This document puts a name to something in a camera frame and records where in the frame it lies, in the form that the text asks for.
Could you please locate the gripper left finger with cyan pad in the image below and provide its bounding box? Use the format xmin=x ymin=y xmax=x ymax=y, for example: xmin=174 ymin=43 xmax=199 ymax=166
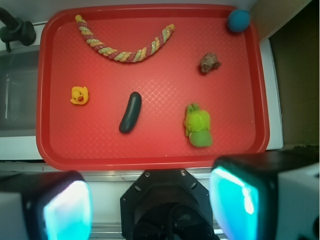
xmin=0 ymin=171 xmax=93 ymax=240

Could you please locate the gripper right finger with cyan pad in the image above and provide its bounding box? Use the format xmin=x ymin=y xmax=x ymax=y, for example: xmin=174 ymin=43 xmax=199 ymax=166
xmin=209 ymin=151 xmax=320 ymax=240

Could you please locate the brown rock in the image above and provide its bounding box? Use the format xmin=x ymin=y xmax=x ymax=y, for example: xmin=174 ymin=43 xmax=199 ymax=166
xmin=199 ymin=52 xmax=222 ymax=74

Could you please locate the green fuzzy plush toy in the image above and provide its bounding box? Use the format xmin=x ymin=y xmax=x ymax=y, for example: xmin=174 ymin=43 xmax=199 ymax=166
xmin=184 ymin=103 xmax=213 ymax=148

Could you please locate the yellow rubber duck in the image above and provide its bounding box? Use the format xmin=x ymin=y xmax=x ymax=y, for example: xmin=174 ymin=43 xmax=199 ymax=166
xmin=70 ymin=86 xmax=89 ymax=105

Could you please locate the dark green cucumber toy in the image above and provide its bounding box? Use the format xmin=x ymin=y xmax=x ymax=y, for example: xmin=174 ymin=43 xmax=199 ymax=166
xmin=119 ymin=91 xmax=142 ymax=134

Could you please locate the red plastic tray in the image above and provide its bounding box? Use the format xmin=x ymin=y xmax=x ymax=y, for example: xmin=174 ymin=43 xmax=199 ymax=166
xmin=36 ymin=4 xmax=270 ymax=171

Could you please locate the steel sink basin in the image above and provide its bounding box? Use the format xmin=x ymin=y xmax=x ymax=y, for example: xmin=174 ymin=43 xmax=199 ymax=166
xmin=0 ymin=46 xmax=40 ymax=137

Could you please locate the blue knitted ball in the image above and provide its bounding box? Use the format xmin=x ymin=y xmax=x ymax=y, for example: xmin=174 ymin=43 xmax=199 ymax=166
xmin=227 ymin=9 xmax=250 ymax=33

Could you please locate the black faucet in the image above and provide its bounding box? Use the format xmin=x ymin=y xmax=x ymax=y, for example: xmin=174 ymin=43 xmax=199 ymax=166
xmin=0 ymin=7 xmax=37 ymax=53

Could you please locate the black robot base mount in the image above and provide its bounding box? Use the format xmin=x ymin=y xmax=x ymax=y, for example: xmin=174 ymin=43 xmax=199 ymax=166
xmin=120 ymin=169 xmax=219 ymax=240

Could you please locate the multicolour twisted rope toy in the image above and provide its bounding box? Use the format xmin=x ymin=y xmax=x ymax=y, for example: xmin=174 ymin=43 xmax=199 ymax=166
xmin=74 ymin=14 xmax=176 ymax=63

